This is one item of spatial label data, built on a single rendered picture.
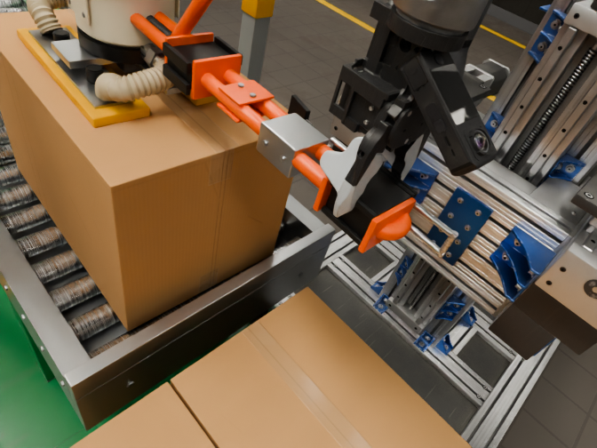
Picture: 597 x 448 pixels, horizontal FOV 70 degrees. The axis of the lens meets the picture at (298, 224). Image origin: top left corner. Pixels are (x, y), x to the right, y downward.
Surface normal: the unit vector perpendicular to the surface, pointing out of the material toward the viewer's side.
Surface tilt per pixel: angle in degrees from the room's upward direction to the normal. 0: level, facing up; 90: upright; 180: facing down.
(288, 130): 0
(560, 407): 0
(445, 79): 32
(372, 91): 89
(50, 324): 0
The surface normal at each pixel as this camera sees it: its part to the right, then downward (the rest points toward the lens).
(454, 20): 0.16, 0.72
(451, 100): 0.51, -0.25
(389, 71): -0.73, 0.35
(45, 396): 0.22, -0.69
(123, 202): 0.66, 0.62
